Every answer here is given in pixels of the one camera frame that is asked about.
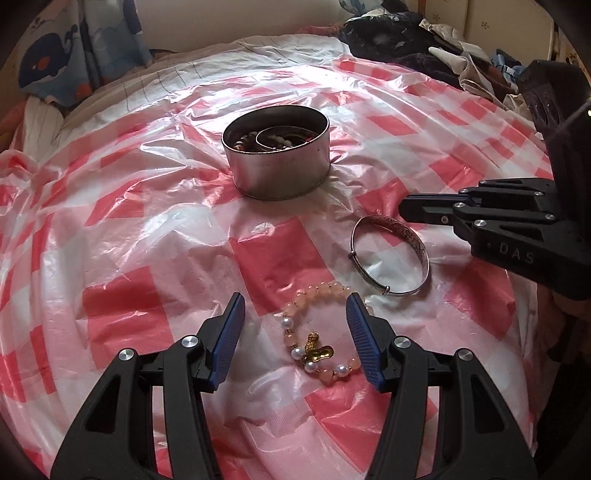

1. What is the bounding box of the whale print curtain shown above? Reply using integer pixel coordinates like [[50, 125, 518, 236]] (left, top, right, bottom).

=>
[[18, 0, 153, 104]]

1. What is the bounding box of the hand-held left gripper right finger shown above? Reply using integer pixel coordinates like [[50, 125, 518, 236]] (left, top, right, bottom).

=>
[[345, 292, 539, 480]]

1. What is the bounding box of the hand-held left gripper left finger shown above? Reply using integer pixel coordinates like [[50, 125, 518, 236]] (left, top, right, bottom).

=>
[[50, 292, 246, 480]]

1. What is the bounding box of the pink bead bracelet gold charm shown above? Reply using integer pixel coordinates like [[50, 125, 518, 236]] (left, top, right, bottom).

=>
[[276, 282, 384, 380]]

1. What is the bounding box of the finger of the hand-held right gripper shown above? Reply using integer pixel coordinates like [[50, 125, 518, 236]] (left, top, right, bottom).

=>
[[398, 178, 559, 241]]

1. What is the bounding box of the beige bead bracelet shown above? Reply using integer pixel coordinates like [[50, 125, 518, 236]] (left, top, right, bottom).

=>
[[270, 133, 315, 149]]

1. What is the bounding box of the pile of dark clothes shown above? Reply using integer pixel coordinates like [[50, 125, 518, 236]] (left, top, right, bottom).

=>
[[339, 9, 550, 121]]

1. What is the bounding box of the red white checkered plastic sheet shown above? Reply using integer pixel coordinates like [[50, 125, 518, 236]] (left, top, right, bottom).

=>
[[0, 51, 541, 480]]

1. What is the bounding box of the wide silver bangle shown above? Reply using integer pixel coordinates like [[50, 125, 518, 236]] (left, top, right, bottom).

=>
[[348, 215, 431, 296]]

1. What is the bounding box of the thin metal bangle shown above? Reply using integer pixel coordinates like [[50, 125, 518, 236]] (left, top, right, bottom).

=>
[[256, 128, 320, 152]]

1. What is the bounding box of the white lined bedsheet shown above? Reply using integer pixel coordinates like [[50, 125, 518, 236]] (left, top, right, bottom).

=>
[[58, 34, 352, 121]]

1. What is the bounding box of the cream cabinet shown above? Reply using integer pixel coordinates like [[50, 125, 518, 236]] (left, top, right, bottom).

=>
[[422, 0, 561, 51]]

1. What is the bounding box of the white striped pillow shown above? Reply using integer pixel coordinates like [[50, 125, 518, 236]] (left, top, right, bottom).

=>
[[21, 95, 65, 148]]

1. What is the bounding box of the light blue garment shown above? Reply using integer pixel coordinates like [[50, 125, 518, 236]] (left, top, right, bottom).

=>
[[489, 52, 527, 81]]

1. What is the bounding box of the round metal tin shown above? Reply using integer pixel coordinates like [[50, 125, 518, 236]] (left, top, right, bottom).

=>
[[222, 105, 331, 201]]

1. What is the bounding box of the white garment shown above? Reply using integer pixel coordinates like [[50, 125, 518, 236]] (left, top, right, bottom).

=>
[[427, 45, 497, 100]]

